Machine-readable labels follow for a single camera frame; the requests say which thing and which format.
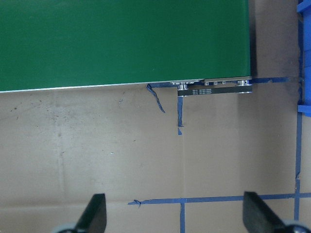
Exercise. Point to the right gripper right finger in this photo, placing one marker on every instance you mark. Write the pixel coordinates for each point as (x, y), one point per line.
(258, 217)

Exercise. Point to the right blue plastic bin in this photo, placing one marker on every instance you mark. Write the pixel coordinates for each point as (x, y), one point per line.
(304, 8)

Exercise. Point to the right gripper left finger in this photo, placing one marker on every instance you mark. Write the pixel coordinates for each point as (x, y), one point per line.
(94, 217)

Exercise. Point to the green conveyor belt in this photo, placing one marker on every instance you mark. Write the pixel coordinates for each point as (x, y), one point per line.
(48, 44)

